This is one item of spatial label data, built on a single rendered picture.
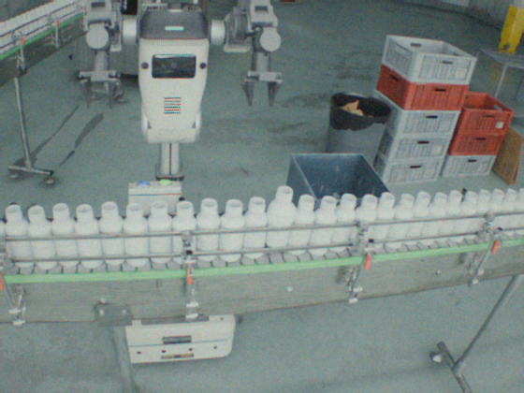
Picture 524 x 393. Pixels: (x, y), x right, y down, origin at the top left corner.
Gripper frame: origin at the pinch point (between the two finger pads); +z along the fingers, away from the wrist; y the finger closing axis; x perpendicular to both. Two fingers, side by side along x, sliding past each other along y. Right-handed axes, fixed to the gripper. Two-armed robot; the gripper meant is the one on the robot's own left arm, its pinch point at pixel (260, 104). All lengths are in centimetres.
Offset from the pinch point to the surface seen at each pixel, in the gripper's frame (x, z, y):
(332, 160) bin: 36, 22, 45
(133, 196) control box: -4.5, 23.4, -37.2
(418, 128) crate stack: 142, 15, 183
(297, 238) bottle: -21.4, 33.7, 2.0
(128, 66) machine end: 364, -40, -8
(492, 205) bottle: -30, 28, 66
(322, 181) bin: 40, 31, 43
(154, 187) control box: -4.7, 21.5, -31.3
